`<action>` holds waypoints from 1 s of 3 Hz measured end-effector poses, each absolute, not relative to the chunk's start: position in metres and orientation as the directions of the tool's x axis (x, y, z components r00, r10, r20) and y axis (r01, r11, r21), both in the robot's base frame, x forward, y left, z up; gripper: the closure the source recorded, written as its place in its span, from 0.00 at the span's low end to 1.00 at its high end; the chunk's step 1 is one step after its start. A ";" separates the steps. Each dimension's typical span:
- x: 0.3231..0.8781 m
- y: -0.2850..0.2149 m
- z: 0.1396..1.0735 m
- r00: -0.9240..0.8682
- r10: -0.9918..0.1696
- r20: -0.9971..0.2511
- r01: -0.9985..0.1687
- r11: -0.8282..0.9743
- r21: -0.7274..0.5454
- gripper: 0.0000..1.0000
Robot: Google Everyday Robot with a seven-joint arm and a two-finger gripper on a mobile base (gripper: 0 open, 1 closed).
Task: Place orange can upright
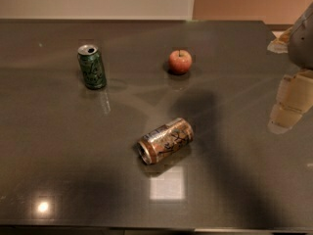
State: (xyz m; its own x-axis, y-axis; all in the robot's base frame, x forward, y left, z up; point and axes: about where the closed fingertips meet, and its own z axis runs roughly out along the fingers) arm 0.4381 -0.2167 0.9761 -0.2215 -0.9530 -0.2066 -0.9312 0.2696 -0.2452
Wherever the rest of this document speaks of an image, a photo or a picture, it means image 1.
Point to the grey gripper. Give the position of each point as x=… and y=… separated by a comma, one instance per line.
x=302, y=46

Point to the orange soda can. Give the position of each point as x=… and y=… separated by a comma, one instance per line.
x=165, y=141

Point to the green soda can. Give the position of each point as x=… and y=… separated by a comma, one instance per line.
x=91, y=65

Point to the red apple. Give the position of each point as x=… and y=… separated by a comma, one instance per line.
x=180, y=61

